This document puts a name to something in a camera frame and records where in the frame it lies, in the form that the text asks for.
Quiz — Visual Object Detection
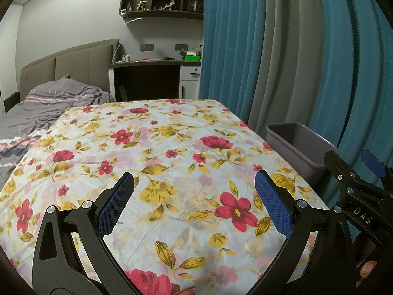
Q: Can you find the dark bedside table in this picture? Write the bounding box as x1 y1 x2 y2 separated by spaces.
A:
4 92 21 113

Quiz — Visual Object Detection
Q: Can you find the floral tablecloth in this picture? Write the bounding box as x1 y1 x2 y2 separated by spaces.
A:
0 98 332 295

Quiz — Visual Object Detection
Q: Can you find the grey striped bed blanket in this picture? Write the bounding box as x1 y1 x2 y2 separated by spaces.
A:
0 77 115 176

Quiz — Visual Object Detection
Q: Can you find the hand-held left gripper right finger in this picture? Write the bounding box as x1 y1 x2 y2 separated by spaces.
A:
246 170 358 295

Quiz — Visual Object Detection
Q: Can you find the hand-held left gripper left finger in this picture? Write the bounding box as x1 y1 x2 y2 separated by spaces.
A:
31 171 142 295

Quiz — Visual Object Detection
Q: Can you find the dark brown desk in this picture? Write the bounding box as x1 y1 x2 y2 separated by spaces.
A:
109 59 203 101

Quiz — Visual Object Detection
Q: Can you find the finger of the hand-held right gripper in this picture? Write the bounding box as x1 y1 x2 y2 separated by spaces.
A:
361 149 393 197
324 150 358 188

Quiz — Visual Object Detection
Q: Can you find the grey plastic waste bin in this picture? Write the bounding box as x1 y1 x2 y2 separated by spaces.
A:
266 122 338 185

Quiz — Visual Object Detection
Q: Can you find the grey upholstered headboard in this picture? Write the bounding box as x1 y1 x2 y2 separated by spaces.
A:
19 39 120 102

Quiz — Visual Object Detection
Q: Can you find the blue and grey curtain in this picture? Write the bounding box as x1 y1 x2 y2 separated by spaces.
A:
199 0 393 237

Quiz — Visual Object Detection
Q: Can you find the person's right hand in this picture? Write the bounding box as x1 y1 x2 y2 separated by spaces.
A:
359 261 379 279

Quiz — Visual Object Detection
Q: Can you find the white drawer cabinet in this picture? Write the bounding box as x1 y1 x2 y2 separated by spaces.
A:
179 65 202 99

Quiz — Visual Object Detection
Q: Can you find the white hanging cable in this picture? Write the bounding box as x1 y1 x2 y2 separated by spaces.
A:
112 18 143 63

